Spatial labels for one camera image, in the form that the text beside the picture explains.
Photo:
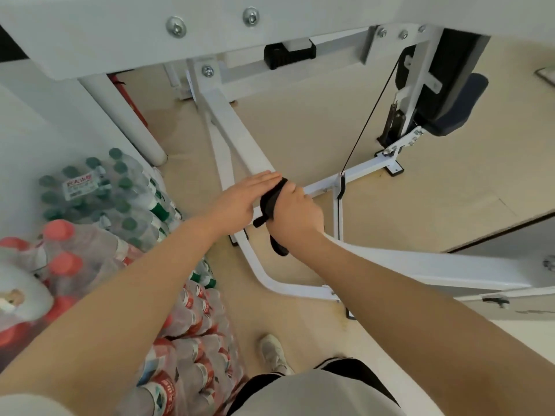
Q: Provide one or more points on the white bench frame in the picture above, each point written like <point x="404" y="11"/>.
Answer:
<point x="546" y="77"/>

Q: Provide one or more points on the red fire extinguisher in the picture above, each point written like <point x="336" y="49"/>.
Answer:
<point x="128" y="99"/>

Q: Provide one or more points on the black shorts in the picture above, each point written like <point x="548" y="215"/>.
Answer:
<point x="351" y="368"/>

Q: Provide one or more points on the dark grey cleaning cloth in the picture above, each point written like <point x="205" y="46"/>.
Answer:
<point x="269" y="203"/>

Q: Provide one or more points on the black ribbed rubber grip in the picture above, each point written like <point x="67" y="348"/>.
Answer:
<point x="288" y="55"/>

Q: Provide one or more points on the white vertical pipe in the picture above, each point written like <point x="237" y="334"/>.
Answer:
<point x="125" y="121"/>

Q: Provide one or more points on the person's left hand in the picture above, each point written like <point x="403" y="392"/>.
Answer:
<point x="236" y="207"/>

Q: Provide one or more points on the white gym machine frame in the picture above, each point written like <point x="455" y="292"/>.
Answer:
<point x="130" y="47"/>

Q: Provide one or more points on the white shirt sleeve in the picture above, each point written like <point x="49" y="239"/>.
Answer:
<point x="30" y="406"/>

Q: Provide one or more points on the person's right forearm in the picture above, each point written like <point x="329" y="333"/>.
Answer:
<point x="433" y="333"/>

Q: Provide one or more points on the stack of water bottle packs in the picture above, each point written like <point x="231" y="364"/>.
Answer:
<point x="108" y="212"/>

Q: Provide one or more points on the white sneaker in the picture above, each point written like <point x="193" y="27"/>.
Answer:
<point x="273" y="353"/>

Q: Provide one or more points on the black padded seat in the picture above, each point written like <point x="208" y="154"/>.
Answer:
<point x="459" y="112"/>

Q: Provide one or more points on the person's left forearm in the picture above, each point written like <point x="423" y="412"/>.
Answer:
<point x="108" y="324"/>

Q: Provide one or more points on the person's right hand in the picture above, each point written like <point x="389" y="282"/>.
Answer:
<point x="295" y="220"/>

